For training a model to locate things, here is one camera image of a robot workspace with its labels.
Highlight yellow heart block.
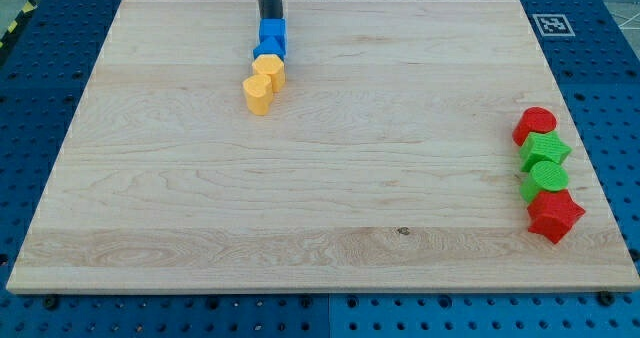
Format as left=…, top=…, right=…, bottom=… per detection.
left=242, top=74, right=274, bottom=116

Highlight wooden board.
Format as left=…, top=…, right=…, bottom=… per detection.
left=7, top=0, right=639, bottom=295

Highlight yellow hexagon block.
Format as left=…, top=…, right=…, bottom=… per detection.
left=252, top=54, right=286, bottom=93

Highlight blue triangle block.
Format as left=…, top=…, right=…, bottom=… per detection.
left=253, top=36, right=285, bottom=61

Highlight blue cube block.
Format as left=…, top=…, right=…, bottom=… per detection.
left=258, top=18, right=287, bottom=50

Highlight green star block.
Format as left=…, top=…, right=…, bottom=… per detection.
left=519, top=131, right=572, bottom=172

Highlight red circle block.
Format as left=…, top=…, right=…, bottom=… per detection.
left=512, top=106, right=557, bottom=146

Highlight green cylinder block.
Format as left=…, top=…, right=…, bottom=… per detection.
left=520, top=161, right=569, bottom=203

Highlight red star block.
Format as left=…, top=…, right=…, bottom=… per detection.
left=527, top=189, right=586, bottom=244

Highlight white fiducial marker tag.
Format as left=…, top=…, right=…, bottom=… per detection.
left=533, top=13, right=575, bottom=37

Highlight yellow black hazard tape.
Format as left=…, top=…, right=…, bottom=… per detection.
left=1, top=0, right=38, bottom=50

